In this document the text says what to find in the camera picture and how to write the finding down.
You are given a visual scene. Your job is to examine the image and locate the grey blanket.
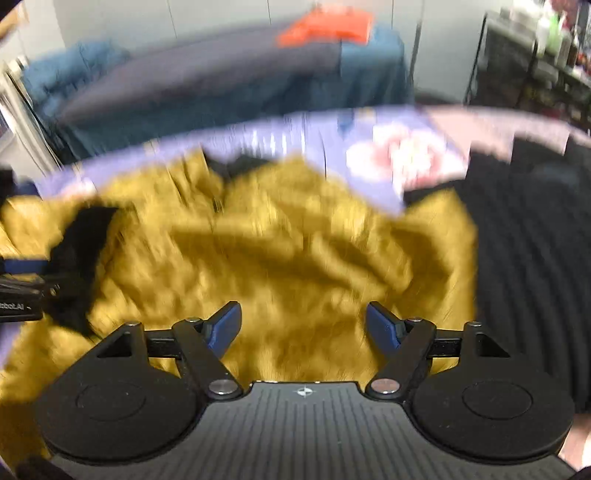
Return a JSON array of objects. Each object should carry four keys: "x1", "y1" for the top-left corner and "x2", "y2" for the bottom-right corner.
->
[{"x1": 57, "y1": 24, "x2": 341, "y2": 124}]

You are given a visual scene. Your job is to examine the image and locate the black ribbed knit sweater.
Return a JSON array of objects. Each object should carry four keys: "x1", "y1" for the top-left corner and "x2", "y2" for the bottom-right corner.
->
[{"x1": 403, "y1": 135, "x2": 591, "y2": 414}]

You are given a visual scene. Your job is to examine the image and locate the gold satin black-lined garment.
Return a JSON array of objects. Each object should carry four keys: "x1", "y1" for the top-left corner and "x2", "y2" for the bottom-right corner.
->
[{"x1": 1, "y1": 152, "x2": 477, "y2": 466}]

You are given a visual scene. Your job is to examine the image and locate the orange folded cloth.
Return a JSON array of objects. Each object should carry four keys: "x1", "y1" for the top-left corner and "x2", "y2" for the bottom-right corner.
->
[{"x1": 277, "y1": 7, "x2": 376, "y2": 48}]

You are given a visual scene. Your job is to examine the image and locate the blue crumpled duvet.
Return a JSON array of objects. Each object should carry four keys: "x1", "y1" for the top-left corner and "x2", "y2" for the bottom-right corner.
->
[{"x1": 21, "y1": 41, "x2": 130, "y2": 123}]

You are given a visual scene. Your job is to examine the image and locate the purple floral bed sheet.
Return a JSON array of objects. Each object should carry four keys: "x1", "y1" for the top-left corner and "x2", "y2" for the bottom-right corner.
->
[{"x1": 0, "y1": 105, "x2": 470, "y2": 370}]

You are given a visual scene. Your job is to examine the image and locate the pink fuzzy blanket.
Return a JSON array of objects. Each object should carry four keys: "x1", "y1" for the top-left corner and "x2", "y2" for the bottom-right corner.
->
[{"x1": 430, "y1": 106, "x2": 590, "y2": 469}]

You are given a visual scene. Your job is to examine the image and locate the black metal storage rack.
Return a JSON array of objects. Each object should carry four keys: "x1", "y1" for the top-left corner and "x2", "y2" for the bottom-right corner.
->
[{"x1": 464, "y1": 11, "x2": 590, "y2": 132}]

